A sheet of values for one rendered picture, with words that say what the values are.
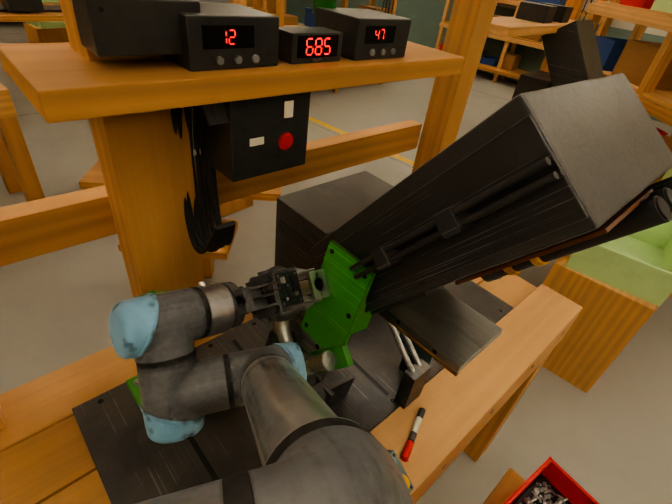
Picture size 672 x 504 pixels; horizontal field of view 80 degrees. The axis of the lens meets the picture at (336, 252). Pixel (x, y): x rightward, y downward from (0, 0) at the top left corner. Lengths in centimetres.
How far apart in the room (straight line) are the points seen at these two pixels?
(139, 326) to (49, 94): 29
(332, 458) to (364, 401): 73
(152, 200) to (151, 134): 13
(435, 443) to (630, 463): 161
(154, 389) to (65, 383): 54
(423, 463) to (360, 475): 70
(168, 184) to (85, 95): 27
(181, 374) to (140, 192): 38
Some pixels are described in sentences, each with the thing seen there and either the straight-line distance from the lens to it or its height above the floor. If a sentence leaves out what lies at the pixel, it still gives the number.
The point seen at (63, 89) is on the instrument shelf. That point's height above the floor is 154.
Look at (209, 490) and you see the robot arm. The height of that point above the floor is 149.
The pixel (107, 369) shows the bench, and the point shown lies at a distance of 110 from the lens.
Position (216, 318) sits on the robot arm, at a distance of 59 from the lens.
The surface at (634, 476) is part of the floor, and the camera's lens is 245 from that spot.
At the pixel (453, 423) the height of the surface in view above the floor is 90.
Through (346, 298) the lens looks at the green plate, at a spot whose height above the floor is 120.
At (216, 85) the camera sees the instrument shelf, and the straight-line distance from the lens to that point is 68.
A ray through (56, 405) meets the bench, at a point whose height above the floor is 88.
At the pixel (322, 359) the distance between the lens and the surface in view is 78.
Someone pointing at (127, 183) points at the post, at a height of 134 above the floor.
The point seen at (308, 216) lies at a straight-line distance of 89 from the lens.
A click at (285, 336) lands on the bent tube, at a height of 106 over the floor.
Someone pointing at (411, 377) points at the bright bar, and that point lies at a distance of 91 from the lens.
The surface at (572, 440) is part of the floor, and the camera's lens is 238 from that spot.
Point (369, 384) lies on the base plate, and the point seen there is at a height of 90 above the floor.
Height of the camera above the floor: 171
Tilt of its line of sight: 36 degrees down
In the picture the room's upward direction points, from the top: 8 degrees clockwise
